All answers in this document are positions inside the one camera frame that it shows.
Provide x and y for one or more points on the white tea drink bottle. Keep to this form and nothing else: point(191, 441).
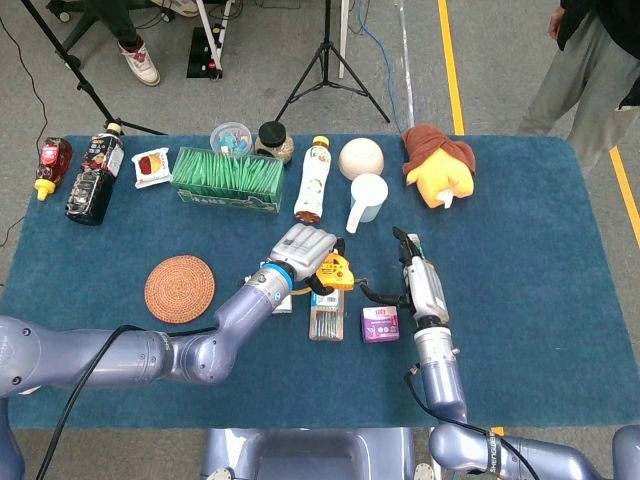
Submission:
point(314, 180)

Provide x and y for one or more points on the dark soy sauce bottle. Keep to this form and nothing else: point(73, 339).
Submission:
point(92, 185)

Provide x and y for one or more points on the clear round container blue clips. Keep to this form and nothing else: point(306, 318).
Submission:
point(231, 137)

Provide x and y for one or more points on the yellow tape measure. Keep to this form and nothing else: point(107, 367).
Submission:
point(337, 272)

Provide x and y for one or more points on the black tripod stand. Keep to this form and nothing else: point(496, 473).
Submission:
point(327, 30)

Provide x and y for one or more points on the white light-blue measuring cup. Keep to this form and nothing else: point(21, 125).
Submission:
point(370, 197)

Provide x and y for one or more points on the clear bottle pale yellow liquid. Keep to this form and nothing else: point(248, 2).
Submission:
point(418, 246)

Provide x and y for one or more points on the yellow plush toy brown cloth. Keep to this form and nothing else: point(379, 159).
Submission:
point(445, 172)

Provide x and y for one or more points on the beige bowl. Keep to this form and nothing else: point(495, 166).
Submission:
point(360, 155)

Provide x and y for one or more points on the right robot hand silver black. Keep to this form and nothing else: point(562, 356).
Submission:
point(427, 290)

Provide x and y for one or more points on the green tea bag box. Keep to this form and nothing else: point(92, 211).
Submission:
point(227, 177)

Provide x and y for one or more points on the black slanted light stand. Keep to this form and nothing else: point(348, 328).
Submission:
point(75, 70)

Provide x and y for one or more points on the standing person grey trousers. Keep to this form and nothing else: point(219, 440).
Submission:
point(585, 75)

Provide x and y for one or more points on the blue-grey robot torso base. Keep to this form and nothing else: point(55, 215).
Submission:
point(310, 455)

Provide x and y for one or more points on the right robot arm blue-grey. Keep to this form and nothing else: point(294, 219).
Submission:
point(445, 380)

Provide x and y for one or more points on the white upright pole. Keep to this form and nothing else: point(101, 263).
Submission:
point(343, 40)

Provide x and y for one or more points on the red sauce bottle yellow cap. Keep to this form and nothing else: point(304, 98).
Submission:
point(52, 162)

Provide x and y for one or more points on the seated person white sneaker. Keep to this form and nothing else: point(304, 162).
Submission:
point(142, 62)

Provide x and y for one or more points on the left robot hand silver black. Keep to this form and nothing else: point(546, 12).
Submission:
point(305, 247)

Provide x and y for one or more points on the small purple box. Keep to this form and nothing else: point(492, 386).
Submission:
point(380, 325)

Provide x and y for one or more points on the white blue milk carton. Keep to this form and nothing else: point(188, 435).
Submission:
point(284, 306)

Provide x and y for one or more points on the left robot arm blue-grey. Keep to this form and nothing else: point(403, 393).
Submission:
point(150, 355)

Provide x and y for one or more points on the clear water bottle white cap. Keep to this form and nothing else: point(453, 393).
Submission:
point(327, 320)

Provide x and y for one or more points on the round woven rattan coaster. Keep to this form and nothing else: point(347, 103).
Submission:
point(180, 290)

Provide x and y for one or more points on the dark office chair base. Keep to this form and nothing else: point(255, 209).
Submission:
point(75, 27)

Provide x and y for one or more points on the white red snack packet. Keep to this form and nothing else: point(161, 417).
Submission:
point(151, 167)

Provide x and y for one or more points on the blue table mat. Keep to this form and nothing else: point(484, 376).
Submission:
point(525, 300)

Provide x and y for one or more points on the white slanted frame leg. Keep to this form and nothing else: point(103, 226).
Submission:
point(210, 30)

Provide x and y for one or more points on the glass jar black lid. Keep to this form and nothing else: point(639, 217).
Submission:
point(272, 135)

